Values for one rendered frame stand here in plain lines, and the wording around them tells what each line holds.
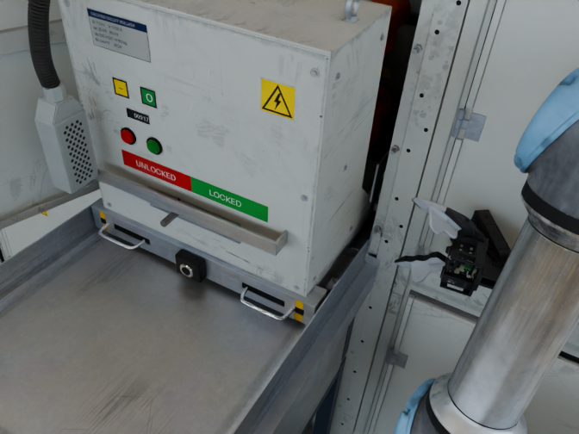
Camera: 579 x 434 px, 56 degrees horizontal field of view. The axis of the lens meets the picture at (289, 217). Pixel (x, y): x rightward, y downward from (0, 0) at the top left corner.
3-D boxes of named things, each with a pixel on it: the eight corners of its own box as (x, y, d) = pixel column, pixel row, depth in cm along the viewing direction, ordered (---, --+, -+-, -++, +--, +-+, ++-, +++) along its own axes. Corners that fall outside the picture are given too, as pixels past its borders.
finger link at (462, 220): (452, 207, 87) (488, 244, 88) (454, 202, 88) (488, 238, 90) (429, 220, 90) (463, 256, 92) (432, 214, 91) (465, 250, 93)
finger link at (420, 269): (388, 278, 96) (437, 270, 90) (395, 257, 100) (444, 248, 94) (395, 291, 97) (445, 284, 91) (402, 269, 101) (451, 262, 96)
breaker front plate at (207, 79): (301, 306, 100) (325, 59, 69) (102, 214, 116) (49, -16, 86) (304, 300, 101) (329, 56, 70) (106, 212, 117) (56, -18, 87)
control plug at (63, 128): (71, 195, 98) (49, 109, 87) (52, 187, 100) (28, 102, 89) (102, 174, 104) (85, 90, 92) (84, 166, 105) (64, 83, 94)
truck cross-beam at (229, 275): (312, 328, 102) (314, 306, 98) (96, 226, 120) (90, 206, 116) (324, 310, 105) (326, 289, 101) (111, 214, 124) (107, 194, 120)
